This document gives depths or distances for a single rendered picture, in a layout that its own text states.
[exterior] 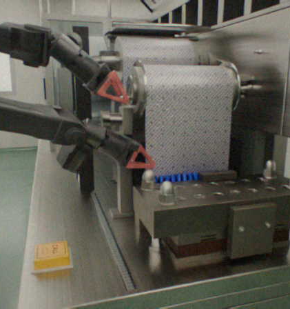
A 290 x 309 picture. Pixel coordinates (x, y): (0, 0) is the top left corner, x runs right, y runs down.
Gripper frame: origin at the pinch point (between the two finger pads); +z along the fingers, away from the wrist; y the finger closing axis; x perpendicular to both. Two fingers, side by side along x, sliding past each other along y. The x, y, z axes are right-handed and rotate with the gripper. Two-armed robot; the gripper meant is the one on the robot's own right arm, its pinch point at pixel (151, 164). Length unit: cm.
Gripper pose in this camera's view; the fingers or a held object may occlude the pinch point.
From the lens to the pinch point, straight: 81.1
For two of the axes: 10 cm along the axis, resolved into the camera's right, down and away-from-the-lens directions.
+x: 4.8, -8.8, -0.6
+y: 2.8, 2.2, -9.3
